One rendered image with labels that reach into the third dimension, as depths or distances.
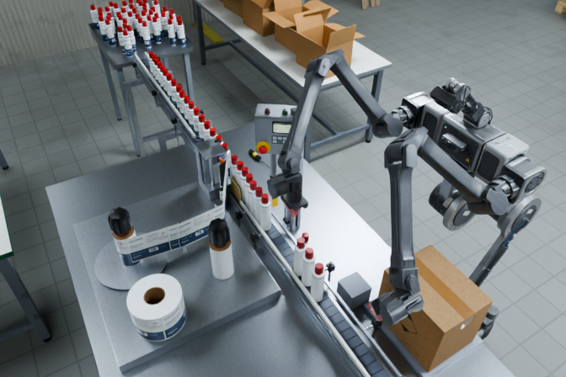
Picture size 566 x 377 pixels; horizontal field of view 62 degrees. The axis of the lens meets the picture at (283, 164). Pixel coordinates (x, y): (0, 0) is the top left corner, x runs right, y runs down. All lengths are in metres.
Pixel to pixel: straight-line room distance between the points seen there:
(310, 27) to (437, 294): 2.48
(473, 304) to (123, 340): 1.28
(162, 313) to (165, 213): 0.67
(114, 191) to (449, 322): 1.73
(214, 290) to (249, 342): 0.26
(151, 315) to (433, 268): 1.04
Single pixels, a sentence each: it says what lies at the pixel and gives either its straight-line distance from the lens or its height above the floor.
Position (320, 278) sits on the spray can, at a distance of 1.86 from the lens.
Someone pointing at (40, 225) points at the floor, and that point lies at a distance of 3.85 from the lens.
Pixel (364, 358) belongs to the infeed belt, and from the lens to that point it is 1.89.
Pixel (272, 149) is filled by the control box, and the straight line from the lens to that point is 1.97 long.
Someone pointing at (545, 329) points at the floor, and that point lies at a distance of 3.35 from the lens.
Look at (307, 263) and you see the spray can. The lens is 1.91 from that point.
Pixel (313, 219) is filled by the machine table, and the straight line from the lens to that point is 2.35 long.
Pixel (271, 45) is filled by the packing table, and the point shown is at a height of 0.78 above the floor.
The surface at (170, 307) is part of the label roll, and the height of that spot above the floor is 1.02.
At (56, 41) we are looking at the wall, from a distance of 6.11.
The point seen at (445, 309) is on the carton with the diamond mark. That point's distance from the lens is 1.78.
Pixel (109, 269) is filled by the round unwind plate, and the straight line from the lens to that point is 2.19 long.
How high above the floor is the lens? 2.52
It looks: 40 degrees down
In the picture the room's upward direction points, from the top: 1 degrees clockwise
